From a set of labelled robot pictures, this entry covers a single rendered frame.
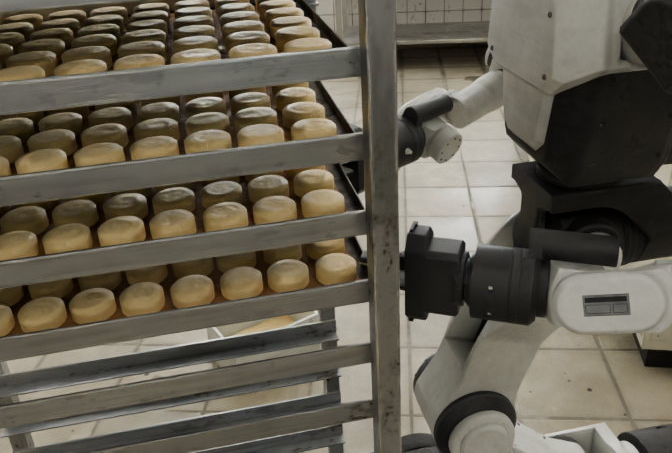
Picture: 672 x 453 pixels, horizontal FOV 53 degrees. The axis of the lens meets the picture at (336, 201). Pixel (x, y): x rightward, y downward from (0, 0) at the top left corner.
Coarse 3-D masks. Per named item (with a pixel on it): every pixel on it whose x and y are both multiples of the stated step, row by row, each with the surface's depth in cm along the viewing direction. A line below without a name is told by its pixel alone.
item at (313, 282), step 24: (168, 264) 88; (216, 264) 87; (264, 264) 86; (312, 264) 86; (24, 288) 84; (120, 288) 83; (168, 288) 83; (216, 288) 82; (264, 288) 82; (120, 312) 79
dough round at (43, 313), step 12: (36, 300) 78; (48, 300) 78; (60, 300) 78; (24, 312) 76; (36, 312) 76; (48, 312) 76; (60, 312) 76; (24, 324) 75; (36, 324) 75; (48, 324) 75; (60, 324) 77
